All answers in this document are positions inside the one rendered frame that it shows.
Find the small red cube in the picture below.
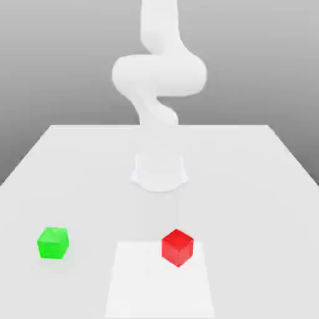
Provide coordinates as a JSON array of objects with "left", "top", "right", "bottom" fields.
[{"left": 161, "top": 229, "right": 194, "bottom": 268}]

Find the small green cube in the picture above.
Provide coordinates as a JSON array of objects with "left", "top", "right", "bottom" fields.
[{"left": 37, "top": 226, "right": 70, "bottom": 260}]

